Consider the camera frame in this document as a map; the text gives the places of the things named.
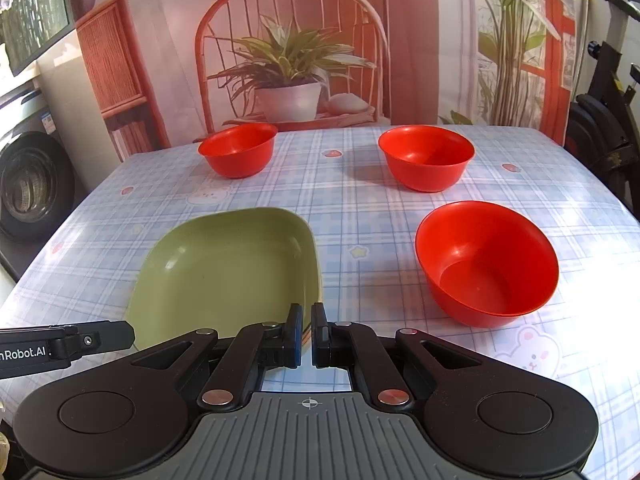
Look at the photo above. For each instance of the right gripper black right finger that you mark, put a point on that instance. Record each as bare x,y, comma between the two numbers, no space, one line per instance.
364,355

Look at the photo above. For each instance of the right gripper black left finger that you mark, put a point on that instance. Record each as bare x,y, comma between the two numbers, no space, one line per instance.
254,350

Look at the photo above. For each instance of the green square plate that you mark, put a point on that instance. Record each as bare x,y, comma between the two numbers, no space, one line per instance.
225,271

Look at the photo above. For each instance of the red plastic bowl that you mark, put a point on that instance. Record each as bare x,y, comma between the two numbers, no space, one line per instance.
426,159
241,151
485,265

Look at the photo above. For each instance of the grey washing machine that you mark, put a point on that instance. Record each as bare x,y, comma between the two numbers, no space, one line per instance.
40,187

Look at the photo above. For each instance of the printed room backdrop cloth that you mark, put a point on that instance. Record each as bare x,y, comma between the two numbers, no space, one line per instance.
168,72

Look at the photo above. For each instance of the black exercise bike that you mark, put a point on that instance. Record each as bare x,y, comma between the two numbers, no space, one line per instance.
601,130

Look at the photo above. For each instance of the dark framed window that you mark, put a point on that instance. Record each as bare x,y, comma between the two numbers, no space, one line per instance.
30,27

